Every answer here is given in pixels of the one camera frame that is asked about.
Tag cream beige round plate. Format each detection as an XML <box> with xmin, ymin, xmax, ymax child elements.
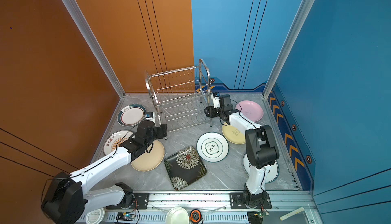
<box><xmin>131</xmin><ymin>140</ymin><xmax>165</xmax><ymax>172</ymax></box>

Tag white plate green ring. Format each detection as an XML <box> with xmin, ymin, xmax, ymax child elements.
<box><xmin>196</xmin><ymin>132</ymin><xmax>230</xmax><ymax>163</ymax></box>

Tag silver wire dish rack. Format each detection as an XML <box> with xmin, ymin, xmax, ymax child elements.
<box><xmin>145</xmin><ymin>59</ymin><xmax>213</xmax><ymax>132</ymax></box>

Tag black square floral plate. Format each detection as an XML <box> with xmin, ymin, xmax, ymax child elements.
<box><xmin>164</xmin><ymin>146</ymin><xmax>208</xmax><ymax>191</ymax></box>

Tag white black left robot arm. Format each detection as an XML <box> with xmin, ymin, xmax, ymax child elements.
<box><xmin>41</xmin><ymin>120</ymin><xmax>167</xmax><ymax>224</ymax></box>

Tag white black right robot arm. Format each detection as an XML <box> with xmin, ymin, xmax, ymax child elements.
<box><xmin>204</xmin><ymin>93</ymin><xmax>280</xmax><ymax>209</ymax></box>

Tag yellow round plate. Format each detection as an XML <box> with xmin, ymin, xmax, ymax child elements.
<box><xmin>222</xmin><ymin>123</ymin><xmax>245</xmax><ymax>145</ymax></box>

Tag pink round plate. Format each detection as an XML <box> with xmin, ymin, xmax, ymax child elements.
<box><xmin>235</xmin><ymin>100</ymin><xmax>264</xmax><ymax>122</ymax></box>

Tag white plate green maroon rim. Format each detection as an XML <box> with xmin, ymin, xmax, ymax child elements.
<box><xmin>117</xmin><ymin>104</ymin><xmax>146</xmax><ymax>127</ymax></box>

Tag white plate orange sunburst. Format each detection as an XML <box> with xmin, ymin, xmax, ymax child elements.
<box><xmin>103</xmin><ymin>130</ymin><xmax>132</xmax><ymax>155</ymax></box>

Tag white plate red characters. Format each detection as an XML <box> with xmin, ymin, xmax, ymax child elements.
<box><xmin>243</xmin><ymin>153</ymin><xmax>279</xmax><ymax>183</ymax></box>

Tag white round bowl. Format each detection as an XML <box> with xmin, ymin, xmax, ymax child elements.
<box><xmin>165</xmin><ymin>207</ymin><xmax>189</xmax><ymax>224</ymax></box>

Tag orange black tape measure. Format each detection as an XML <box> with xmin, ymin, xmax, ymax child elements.
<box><xmin>189</xmin><ymin>209</ymin><xmax>204</xmax><ymax>224</ymax></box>

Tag green circuit board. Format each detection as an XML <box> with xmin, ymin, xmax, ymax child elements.
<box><xmin>116</xmin><ymin>212</ymin><xmax>137</xmax><ymax>224</ymax></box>

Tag white round lid with label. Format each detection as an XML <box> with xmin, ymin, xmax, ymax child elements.
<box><xmin>85</xmin><ymin>208</ymin><xmax>105</xmax><ymax>224</ymax></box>

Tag cream flat stick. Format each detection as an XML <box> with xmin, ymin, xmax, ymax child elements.
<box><xmin>280</xmin><ymin>207</ymin><xmax>304</xmax><ymax>221</ymax></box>

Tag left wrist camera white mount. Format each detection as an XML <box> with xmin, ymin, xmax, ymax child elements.
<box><xmin>145</xmin><ymin>112</ymin><xmax>155</xmax><ymax>122</ymax></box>

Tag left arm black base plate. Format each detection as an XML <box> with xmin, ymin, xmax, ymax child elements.
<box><xmin>105</xmin><ymin>192</ymin><xmax>150</xmax><ymax>211</ymax></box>

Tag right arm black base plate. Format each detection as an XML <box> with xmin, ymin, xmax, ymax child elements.
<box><xmin>229</xmin><ymin>191</ymin><xmax>272</xmax><ymax>210</ymax></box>

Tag small circuit board with wires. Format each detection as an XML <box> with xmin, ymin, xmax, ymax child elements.
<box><xmin>247</xmin><ymin>210</ymin><xmax>269</xmax><ymax>224</ymax></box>

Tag aluminium frame rail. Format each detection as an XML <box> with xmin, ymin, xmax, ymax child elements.
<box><xmin>76</xmin><ymin>190</ymin><xmax>324</xmax><ymax>224</ymax></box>

